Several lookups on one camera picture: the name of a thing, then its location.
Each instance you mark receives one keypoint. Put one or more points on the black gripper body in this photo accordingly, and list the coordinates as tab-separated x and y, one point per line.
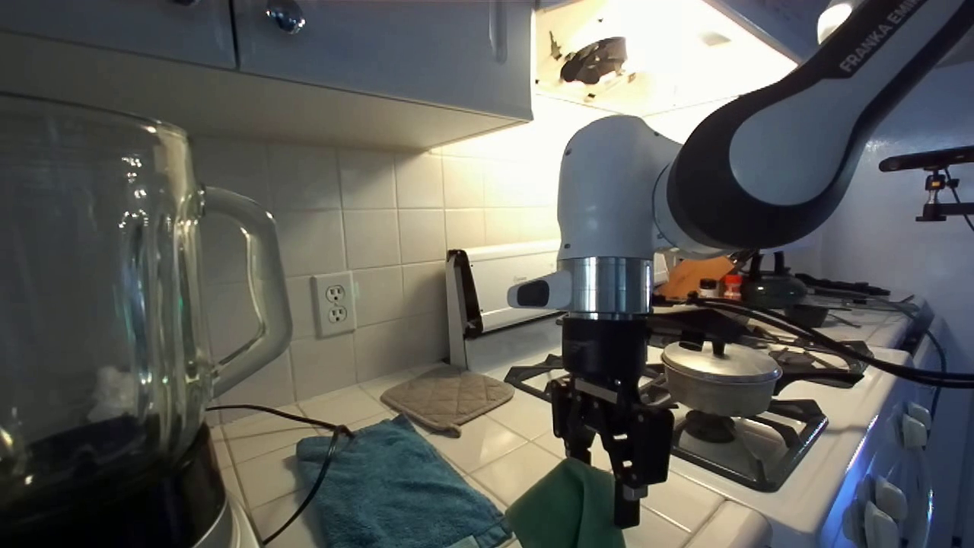
608	350

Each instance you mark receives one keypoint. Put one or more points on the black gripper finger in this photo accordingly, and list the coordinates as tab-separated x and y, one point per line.
641	441
573	422

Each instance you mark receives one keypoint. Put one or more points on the green towel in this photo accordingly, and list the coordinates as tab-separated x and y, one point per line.
551	512

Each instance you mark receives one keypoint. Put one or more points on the silver pot lid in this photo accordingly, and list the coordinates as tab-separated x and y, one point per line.
710	365

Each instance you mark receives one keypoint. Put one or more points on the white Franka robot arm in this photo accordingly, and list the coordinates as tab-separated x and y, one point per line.
619	192

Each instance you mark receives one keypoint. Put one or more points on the teal towel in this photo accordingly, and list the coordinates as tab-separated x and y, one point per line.
396	488

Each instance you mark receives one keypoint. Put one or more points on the black round burner cap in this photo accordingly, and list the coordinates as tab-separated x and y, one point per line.
710	426

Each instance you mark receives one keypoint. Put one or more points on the wooden knife block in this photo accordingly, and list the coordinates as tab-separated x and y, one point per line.
702	276

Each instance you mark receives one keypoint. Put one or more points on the brown trivet tile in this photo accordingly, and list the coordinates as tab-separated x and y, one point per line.
445	401

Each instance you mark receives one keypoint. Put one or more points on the white gas stove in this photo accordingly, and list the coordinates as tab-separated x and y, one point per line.
489	283

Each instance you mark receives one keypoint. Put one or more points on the small red bottle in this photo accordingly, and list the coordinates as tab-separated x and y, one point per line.
733	288

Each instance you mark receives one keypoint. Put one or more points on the small dark pan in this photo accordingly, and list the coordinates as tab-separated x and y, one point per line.
808	315

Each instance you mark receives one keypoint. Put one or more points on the white stove burner knob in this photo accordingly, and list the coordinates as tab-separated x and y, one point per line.
890	497
878	528
915	425

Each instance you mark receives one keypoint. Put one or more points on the white range hood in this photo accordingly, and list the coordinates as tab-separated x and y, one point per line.
688	40

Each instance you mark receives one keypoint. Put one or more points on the silver cabinet knob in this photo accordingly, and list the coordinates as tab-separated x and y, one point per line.
288	14

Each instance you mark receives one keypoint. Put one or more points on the glass blender with black base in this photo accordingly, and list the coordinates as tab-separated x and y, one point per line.
94	283

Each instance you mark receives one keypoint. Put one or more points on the white wall outlet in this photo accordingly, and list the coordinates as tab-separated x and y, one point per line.
337	304

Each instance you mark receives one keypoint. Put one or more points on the grey wall cabinet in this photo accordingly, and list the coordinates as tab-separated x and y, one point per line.
385	49

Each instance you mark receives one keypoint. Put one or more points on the black camera on mount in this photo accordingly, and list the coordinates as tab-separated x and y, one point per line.
930	159

